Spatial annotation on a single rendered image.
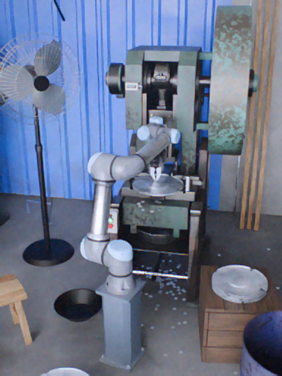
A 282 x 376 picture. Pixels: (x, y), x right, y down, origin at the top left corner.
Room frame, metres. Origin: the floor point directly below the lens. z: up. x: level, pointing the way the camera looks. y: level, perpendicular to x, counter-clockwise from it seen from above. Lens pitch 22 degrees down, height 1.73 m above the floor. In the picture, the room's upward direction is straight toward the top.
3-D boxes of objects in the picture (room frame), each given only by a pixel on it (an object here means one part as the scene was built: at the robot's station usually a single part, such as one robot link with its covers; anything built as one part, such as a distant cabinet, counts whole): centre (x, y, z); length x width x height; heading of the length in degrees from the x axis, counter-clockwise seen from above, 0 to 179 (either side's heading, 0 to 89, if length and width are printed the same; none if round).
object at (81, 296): (2.20, 0.38, 0.04); 0.30 x 0.30 x 0.07
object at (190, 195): (2.61, -0.12, 0.67); 0.45 x 0.30 x 0.06; 79
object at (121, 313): (1.84, 0.10, 0.23); 0.19 x 0.19 x 0.45; 62
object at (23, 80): (3.26, 0.67, 0.80); 1.24 x 0.65 x 1.59; 169
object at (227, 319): (1.97, -0.52, 0.18); 0.40 x 0.38 x 0.35; 176
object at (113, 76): (2.68, 0.12, 1.31); 0.22 x 0.12 x 0.22; 169
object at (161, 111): (2.57, -0.12, 1.04); 0.17 x 0.15 x 0.30; 169
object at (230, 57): (2.65, -0.47, 1.33); 1.03 x 0.28 x 0.82; 169
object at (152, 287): (2.48, -0.10, 0.14); 0.59 x 0.10 x 0.05; 169
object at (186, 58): (2.75, -0.15, 0.83); 0.79 x 0.43 x 1.34; 169
